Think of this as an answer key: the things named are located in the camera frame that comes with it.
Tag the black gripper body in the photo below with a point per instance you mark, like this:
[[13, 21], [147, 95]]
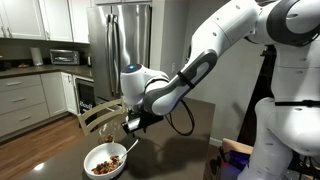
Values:
[[143, 121]]

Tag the silver metal spoon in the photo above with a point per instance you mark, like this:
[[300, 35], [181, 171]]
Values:
[[131, 146]]

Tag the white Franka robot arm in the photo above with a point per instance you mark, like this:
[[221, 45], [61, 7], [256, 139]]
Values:
[[216, 33]]

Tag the white ceramic bowl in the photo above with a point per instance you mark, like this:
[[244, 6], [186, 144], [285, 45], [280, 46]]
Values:
[[100, 153]]

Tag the clear drinking glass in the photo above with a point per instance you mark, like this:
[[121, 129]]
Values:
[[107, 137]]

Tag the dried fruit nut mix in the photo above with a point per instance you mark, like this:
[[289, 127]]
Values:
[[105, 166]]

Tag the light wooden chair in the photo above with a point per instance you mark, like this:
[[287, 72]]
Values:
[[83, 125]]

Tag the black undercounter wine cooler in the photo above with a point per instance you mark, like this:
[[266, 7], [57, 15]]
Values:
[[86, 96]]

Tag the small black countertop appliance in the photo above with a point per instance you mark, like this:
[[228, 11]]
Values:
[[89, 61]]

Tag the stainless steel refrigerator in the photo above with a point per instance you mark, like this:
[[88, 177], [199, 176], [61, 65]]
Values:
[[133, 40]]

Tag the silver toaster oven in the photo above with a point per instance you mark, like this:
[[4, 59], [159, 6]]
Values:
[[65, 57]]

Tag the white lower kitchen cabinets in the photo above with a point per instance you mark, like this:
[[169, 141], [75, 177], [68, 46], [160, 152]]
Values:
[[23, 100]]

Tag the white kitchen cabinets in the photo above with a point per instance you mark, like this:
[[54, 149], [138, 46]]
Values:
[[56, 20], [23, 100]]

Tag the white paper towel roll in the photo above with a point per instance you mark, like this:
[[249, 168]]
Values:
[[36, 56]]

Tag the white upper kitchen cabinets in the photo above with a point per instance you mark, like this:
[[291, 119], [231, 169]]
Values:
[[56, 20]]

